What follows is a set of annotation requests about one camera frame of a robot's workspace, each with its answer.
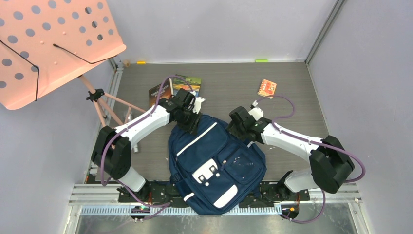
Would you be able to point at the navy blue student backpack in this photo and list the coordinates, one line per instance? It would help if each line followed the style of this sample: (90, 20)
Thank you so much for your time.
(213, 170)

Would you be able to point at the dark Three Days book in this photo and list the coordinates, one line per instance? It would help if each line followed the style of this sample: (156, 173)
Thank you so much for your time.
(165, 92)

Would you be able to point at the pink perforated music stand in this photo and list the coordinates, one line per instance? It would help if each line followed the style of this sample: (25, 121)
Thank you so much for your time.
(45, 44)

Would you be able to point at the green tape marker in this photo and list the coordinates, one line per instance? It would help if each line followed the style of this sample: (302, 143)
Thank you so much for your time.
(261, 61)

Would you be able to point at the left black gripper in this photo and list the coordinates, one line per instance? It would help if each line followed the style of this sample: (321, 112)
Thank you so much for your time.
(192, 127)

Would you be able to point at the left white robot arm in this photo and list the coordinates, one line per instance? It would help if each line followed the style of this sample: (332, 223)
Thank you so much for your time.
(112, 150)

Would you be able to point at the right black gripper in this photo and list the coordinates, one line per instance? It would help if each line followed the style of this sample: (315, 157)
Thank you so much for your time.
(232, 126)

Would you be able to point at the blue Animal Farm book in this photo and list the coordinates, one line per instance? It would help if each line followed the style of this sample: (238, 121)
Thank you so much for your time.
(190, 83)

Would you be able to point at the black mounting base plate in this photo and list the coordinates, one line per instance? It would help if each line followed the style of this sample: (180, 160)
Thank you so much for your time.
(267, 194)

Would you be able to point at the orange small notebook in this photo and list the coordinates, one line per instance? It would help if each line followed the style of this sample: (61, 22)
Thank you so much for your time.
(267, 88)

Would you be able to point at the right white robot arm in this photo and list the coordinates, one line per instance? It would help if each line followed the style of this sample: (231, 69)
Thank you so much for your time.
(329, 165)

